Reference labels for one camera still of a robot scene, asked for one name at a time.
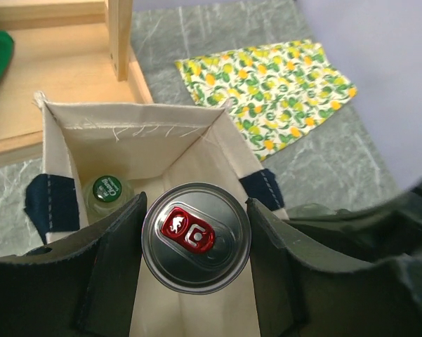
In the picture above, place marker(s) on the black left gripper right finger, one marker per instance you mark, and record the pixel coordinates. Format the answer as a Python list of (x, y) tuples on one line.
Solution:
[(350, 274)]

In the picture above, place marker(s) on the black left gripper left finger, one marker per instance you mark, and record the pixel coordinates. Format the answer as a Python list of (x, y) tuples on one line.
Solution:
[(82, 285)]

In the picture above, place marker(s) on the clear soda water bottle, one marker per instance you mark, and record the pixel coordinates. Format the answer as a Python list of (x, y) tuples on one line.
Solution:
[(105, 194)]

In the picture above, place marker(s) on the silver red soda can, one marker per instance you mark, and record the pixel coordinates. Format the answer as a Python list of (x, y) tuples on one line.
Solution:
[(196, 238)]

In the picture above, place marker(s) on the beige canvas tote bag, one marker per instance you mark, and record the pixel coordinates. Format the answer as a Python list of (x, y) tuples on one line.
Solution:
[(153, 148)]

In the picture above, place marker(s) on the lemon print cloth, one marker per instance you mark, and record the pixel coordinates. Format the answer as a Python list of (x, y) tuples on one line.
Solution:
[(279, 92)]

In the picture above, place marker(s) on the wooden clothes rack stand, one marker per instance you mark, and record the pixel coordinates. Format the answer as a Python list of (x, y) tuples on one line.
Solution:
[(75, 51)]

